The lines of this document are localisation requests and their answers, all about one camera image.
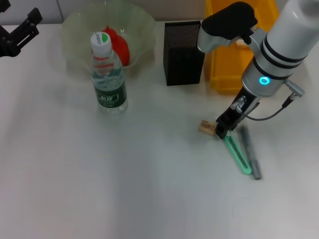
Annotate clear green-label water bottle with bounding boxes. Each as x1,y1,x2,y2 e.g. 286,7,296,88
90,32,129,115

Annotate pale green glass fruit plate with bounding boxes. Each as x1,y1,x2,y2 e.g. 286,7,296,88
59,0,157,77

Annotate black mesh pen holder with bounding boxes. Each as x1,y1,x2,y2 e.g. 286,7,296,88
163,20,207,87

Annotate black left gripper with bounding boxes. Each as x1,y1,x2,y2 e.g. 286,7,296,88
0,0,43,58

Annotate red-orange toy orange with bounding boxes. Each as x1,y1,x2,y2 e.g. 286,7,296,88
101,24,131,67

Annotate small beige eraser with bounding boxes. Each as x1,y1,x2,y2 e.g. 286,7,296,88
198,119,216,135

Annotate yellow plastic bin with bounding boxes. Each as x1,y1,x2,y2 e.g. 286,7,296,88
204,0,279,95

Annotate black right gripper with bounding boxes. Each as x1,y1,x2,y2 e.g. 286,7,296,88
215,86,262,139

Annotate grey right arm cable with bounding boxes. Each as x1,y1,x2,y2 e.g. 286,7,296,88
230,79,306,122

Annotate mint green utility knife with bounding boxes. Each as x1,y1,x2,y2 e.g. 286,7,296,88
223,131,253,176

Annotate grey marker pen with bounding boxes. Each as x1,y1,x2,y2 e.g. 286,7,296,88
238,125,263,181

